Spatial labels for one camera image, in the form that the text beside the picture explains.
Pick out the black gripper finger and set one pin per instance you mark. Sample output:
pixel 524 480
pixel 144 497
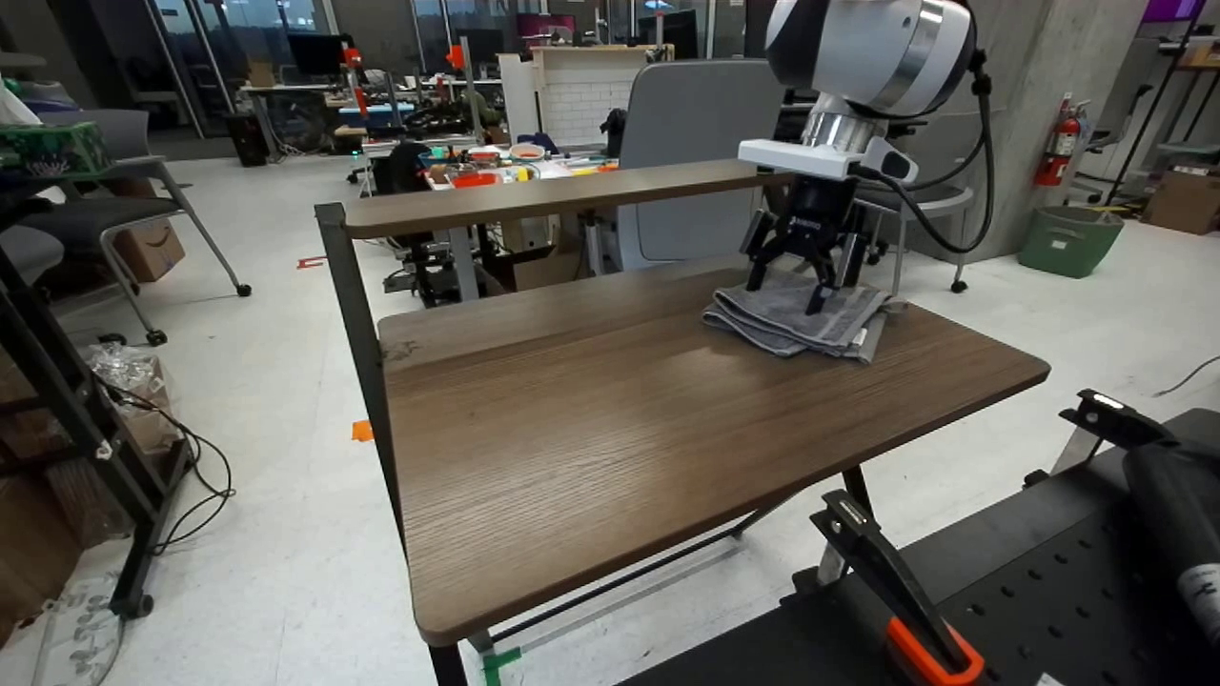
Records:
pixel 773 254
pixel 840 264

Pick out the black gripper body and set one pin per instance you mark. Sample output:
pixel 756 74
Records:
pixel 824 209

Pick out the grey towel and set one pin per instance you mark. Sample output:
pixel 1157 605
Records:
pixel 774 325

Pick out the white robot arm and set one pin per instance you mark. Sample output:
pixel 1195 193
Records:
pixel 880 42

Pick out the black slanted table leg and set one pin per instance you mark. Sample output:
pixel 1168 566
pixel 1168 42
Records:
pixel 365 328
pixel 861 490

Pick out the green plastic basket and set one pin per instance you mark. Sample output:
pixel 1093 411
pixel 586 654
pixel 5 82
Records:
pixel 1070 240

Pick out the long wooden bench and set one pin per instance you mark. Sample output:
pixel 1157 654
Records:
pixel 548 194

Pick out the open cardboard box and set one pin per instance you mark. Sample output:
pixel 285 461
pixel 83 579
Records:
pixel 538 267

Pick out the red fire extinguisher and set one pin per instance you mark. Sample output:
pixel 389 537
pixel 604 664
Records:
pixel 1059 154

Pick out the white perforated panel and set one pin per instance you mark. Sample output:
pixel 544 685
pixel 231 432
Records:
pixel 586 89

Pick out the cluttered white table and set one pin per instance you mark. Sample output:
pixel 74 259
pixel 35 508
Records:
pixel 510 170

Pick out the brown cardboard box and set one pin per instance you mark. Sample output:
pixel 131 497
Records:
pixel 1183 201

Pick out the black office chair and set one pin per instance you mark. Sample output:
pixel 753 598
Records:
pixel 404 165

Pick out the orange floor tape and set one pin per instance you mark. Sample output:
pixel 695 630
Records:
pixel 365 432

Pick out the green floor tape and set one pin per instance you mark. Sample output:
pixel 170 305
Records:
pixel 496 664

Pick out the small cardboard box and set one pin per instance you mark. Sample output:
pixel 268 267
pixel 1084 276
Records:
pixel 145 248

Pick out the grey folding chair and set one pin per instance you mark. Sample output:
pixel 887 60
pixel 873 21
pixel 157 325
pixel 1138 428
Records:
pixel 90 140

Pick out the black metal stand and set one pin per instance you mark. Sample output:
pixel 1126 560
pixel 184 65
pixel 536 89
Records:
pixel 76 395

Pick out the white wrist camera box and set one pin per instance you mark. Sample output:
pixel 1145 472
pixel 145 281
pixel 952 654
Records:
pixel 812 156

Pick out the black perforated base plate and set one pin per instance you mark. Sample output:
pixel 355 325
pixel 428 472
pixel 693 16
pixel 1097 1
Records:
pixel 1055 597

